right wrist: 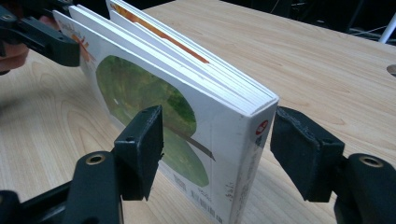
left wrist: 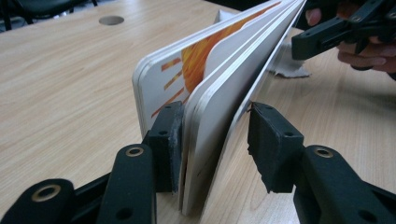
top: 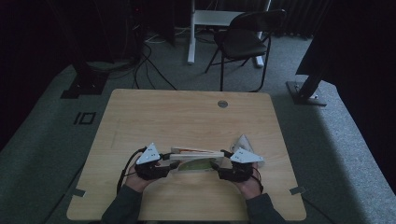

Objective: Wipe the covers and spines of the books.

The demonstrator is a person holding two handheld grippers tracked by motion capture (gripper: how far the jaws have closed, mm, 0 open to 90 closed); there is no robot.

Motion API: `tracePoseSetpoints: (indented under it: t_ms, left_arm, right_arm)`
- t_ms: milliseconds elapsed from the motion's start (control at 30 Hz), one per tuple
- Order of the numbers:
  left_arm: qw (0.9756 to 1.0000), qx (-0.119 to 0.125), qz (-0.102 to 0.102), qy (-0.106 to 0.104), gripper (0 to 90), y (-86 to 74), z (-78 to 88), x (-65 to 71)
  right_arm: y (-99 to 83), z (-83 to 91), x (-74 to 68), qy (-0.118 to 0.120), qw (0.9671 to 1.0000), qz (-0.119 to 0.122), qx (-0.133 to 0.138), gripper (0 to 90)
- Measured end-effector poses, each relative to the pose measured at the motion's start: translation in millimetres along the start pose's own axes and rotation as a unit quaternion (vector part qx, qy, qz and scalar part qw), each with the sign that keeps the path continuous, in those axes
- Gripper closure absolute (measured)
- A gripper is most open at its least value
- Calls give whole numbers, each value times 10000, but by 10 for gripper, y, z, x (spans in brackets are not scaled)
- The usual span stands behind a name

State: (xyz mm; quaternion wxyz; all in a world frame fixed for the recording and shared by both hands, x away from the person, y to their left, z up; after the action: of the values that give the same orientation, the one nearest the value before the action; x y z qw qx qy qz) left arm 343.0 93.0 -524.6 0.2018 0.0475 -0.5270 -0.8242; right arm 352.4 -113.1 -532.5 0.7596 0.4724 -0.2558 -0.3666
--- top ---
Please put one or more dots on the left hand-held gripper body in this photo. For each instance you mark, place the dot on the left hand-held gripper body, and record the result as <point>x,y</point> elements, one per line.
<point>148,155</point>

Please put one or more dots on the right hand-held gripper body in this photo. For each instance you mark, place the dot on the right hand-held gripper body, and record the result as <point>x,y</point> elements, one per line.
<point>244,157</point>

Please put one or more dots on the white cloth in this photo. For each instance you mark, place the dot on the white cloth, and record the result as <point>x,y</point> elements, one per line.
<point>243,143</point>

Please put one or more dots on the white book with green leaf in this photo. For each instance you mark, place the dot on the white book with green leaf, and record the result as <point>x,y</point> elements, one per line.
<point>196,154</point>

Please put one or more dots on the person's left hand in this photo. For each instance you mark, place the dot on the person's left hand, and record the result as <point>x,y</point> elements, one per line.
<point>137,183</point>

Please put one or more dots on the grey tape piece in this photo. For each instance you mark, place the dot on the grey tape piece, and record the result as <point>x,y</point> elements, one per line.
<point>78,192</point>
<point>298,190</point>

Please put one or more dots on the black floor tape marking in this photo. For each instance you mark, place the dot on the black floor tape marking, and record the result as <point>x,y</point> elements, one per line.
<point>84,118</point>

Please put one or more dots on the black slanted stand with base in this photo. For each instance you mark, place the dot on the black slanted stand with base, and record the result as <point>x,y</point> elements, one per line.
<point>306,93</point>

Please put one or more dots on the black stand with square base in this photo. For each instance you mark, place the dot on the black stand with square base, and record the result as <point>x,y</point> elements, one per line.
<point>87,84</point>

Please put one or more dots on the black folding chair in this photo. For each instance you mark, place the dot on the black folding chair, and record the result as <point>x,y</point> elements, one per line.
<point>243,43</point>

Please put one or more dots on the dark curtain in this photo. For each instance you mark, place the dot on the dark curtain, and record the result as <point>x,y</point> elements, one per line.
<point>295,18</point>

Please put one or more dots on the white desk frame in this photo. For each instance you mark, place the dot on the white desk frame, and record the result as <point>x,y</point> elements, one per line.
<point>191,46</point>

